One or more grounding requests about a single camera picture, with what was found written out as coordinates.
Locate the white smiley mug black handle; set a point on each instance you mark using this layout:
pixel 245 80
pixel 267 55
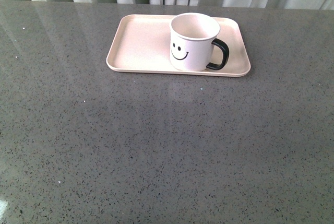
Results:
pixel 193 37

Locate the cream rectangular tray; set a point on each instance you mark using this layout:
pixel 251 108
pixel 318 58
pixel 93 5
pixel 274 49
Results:
pixel 141 45

